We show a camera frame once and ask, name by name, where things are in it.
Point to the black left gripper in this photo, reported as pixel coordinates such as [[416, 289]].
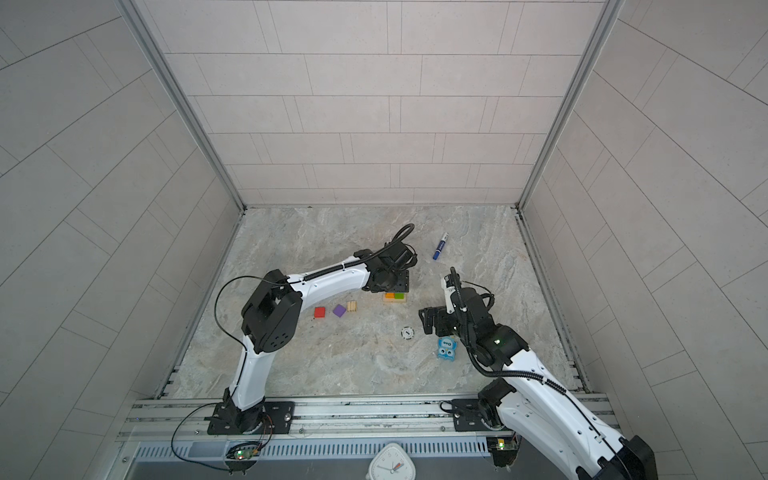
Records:
[[403, 284]]

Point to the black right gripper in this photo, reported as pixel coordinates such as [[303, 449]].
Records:
[[440, 316]]

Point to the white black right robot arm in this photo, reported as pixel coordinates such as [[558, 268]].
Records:
[[526, 398]]

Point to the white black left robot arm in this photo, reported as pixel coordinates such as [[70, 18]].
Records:
[[270, 318]]

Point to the small round black white disc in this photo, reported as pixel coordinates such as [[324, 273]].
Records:
[[407, 333]]

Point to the blue robot toy figure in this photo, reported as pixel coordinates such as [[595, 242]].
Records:
[[446, 348]]

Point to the blue white marker pen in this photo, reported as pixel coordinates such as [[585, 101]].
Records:
[[440, 246]]

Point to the white kitchen timer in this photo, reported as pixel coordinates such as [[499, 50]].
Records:
[[391, 463]]

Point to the right circuit board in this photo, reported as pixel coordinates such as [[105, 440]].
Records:
[[503, 450]]

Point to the circuit board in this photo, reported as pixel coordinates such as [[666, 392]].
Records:
[[503, 450], [244, 452]]

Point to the left circuit board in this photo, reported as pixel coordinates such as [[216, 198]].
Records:
[[244, 452]]

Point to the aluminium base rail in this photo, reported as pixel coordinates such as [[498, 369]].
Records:
[[311, 418]]

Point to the aluminium corner post right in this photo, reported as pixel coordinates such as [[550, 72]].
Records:
[[605, 21]]

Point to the aluminium corner post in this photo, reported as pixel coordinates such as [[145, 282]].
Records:
[[139, 28], [605, 21]]

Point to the aluminium corner post left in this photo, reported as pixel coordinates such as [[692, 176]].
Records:
[[139, 28]]

